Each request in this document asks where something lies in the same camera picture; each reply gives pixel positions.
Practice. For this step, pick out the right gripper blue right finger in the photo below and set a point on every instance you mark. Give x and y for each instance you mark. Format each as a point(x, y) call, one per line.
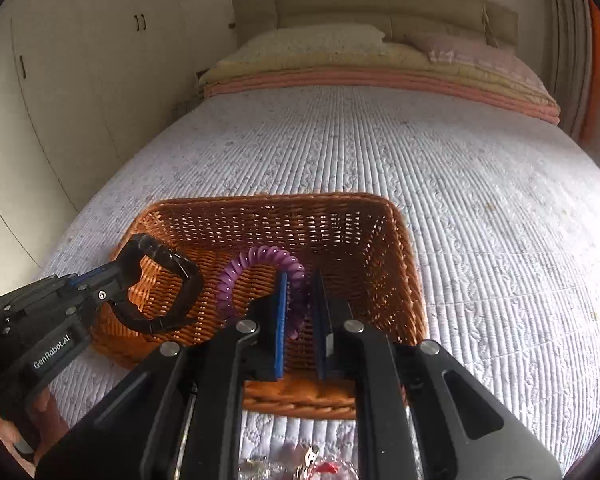
point(328, 315)

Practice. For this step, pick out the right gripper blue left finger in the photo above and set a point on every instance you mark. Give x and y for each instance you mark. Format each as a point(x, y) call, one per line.
point(266, 356)

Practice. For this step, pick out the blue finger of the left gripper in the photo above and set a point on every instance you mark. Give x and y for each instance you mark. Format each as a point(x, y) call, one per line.
point(124, 270)
point(115, 291)

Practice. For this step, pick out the black wristwatch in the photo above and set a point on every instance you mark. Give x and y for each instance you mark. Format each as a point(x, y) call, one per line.
point(168, 288)

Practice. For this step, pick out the red cord charm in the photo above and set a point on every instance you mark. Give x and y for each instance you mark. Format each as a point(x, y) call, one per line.
point(314, 465)

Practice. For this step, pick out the person's left hand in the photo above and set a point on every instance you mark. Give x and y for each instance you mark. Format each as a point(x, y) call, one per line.
point(47, 425)

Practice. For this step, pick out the brown wicker basket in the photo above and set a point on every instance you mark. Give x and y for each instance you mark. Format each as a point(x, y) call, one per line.
point(358, 241)

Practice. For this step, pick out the white built-in wardrobe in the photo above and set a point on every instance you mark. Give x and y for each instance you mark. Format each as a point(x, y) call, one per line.
point(84, 85)

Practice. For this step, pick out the folded yellow pink blanket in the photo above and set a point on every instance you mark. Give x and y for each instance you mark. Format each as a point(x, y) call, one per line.
point(394, 66)

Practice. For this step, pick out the floral cream pillow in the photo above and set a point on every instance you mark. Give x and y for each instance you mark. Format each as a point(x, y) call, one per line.
point(309, 39)

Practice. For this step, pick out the pink striped pillow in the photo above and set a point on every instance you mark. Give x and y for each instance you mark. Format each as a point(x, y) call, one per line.
point(445, 49)

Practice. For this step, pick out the beige padded headboard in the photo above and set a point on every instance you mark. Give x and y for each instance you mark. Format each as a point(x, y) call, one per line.
point(479, 20)

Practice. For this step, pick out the striped pink curtain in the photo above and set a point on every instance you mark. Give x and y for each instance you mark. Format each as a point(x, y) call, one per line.
point(574, 79)

